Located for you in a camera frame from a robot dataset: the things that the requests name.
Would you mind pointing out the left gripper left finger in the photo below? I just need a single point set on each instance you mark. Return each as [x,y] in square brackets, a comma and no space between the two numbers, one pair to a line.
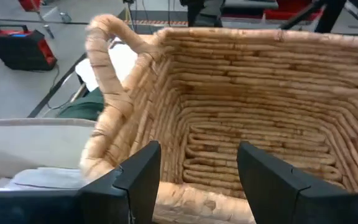
[126,193]

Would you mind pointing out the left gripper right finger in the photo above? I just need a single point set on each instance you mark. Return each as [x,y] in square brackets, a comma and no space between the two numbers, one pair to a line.
[275,193]

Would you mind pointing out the dark green shirt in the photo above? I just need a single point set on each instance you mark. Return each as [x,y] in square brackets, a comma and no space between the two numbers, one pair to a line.
[82,109]

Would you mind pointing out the large white cloth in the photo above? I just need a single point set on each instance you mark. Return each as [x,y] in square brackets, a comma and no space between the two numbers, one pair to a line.
[124,60]

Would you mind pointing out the woven wicker basket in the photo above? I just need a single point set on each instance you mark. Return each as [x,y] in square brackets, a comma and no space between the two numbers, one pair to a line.
[244,93]

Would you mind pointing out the beige fabric storage box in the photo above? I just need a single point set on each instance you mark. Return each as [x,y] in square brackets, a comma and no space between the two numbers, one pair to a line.
[26,143]

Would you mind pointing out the red black tool case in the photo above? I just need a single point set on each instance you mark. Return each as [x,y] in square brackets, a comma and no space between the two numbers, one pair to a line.
[20,53]

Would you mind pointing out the red cabinet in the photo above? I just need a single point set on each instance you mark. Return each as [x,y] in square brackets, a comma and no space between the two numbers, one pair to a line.
[291,12]

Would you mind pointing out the grey metal stand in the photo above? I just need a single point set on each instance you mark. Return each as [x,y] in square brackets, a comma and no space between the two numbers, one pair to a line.
[64,17]

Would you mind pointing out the red box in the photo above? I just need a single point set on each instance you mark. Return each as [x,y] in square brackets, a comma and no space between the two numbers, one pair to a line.
[30,4]

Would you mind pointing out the black frame strut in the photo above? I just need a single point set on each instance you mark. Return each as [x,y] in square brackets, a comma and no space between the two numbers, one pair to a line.
[329,15]

